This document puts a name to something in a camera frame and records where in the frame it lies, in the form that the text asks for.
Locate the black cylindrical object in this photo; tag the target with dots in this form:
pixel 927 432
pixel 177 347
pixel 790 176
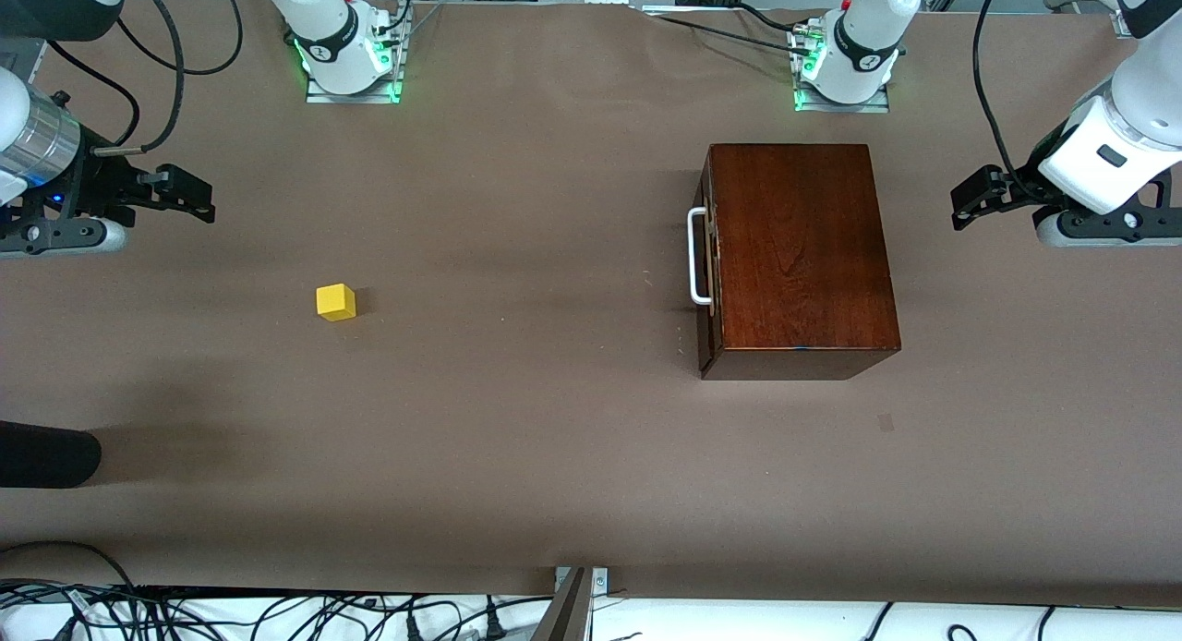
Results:
pixel 46 454

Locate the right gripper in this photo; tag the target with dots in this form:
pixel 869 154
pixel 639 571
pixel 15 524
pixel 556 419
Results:
pixel 100 181

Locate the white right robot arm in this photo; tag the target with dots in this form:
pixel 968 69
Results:
pixel 323 18

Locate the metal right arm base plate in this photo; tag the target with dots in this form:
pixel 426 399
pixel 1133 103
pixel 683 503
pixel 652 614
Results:
pixel 351 96

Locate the dark wooden drawer cabinet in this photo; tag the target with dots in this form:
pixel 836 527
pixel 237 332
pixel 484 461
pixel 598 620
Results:
pixel 813 253

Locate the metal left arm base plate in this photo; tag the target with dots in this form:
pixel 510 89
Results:
pixel 845 107

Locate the yellow cube block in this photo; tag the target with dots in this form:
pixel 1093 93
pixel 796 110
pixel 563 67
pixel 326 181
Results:
pixel 335 302

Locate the brown paper table cover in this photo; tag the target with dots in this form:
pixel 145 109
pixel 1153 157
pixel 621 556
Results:
pixel 517 392

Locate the grey metal bracket bar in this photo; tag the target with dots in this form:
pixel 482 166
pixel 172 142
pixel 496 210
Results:
pixel 568 613

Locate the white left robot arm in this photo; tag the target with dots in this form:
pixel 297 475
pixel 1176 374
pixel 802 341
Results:
pixel 868 31

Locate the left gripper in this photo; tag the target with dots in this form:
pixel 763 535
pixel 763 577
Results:
pixel 1025 187

